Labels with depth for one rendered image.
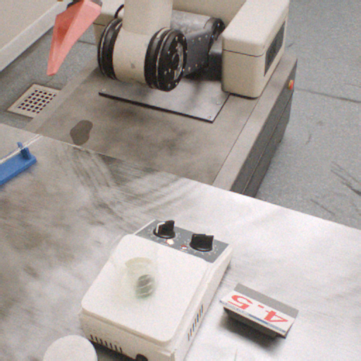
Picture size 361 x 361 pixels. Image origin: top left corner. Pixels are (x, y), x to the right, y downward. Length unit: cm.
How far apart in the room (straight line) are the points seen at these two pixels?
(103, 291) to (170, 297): 8
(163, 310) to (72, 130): 105
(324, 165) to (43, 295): 142
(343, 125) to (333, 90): 23
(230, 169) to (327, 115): 87
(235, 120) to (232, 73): 15
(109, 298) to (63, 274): 16
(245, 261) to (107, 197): 25
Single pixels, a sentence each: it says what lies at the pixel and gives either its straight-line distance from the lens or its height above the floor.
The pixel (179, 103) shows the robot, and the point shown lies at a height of 38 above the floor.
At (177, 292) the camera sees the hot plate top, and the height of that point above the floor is 84.
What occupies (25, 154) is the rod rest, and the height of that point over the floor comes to 77.
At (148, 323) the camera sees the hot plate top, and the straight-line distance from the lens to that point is 61.
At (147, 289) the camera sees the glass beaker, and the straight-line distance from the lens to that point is 60.
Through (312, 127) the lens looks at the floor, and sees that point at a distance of 214.
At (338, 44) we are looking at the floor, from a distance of 267.
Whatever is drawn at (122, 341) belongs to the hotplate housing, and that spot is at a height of 80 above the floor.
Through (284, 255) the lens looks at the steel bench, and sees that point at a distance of 77.
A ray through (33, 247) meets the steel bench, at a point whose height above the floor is 75.
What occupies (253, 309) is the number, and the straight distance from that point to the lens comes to 69.
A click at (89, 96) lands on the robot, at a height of 37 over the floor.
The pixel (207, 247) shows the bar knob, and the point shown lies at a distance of 70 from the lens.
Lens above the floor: 137
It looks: 47 degrees down
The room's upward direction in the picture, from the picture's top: 4 degrees counter-clockwise
